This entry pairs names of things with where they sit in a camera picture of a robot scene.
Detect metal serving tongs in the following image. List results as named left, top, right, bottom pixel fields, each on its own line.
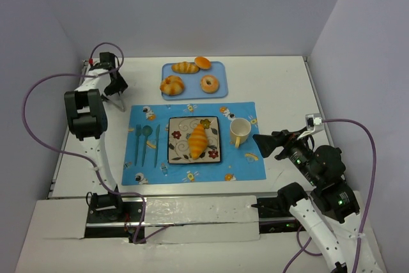
left=101, top=93, right=126, bottom=113

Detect long striped croissant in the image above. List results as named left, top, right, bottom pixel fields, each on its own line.
left=188, top=123, right=208, bottom=160

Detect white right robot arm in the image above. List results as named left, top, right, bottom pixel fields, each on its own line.
left=253, top=129, right=382, bottom=272

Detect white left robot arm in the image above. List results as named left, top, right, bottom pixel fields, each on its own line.
left=64, top=52, right=127, bottom=222

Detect round twisted bread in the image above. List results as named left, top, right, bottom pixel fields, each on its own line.
left=160, top=75, right=185, bottom=96

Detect yellow mug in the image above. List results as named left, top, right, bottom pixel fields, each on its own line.
left=229, top=118, right=252, bottom=148

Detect teal plastic fork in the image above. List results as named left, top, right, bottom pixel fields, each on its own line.
left=134, top=124, right=142, bottom=166

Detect upper striped croissant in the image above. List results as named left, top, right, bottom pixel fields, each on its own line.
left=171, top=61, right=200, bottom=74

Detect blue plastic tray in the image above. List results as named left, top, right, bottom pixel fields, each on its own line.
left=162, top=61, right=228, bottom=100

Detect teal plastic spoon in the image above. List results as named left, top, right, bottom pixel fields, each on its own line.
left=141, top=125, right=153, bottom=166

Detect sugared orange donut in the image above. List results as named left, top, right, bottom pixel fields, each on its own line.
left=200, top=75, right=219, bottom=93

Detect teal plastic knife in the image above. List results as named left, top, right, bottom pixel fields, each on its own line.
left=154, top=124, right=160, bottom=168

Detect square floral plate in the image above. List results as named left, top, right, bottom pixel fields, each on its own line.
left=167, top=116, right=222, bottom=164

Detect round orange bun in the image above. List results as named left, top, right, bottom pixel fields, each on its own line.
left=194, top=56, right=212, bottom=70

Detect blue cartoon placemat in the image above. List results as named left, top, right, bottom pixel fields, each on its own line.
left=122, top=102, right=266, bottom=185

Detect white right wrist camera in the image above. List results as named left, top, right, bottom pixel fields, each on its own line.
left=297, top=113, right=324, bottom=139

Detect metal rail with white cover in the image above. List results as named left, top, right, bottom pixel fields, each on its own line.
left=85, top=196, right=298, bottom=244

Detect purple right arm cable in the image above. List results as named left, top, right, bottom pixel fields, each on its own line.
left=282, top=118, right=376, bottom=273

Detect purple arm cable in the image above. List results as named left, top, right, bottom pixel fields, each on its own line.
left=282, top=118, right=376, bottom=273
left=22, top=42, right=180, bottom=244

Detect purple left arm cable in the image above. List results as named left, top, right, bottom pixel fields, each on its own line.
left=22, top=42, right=180, bottom=244

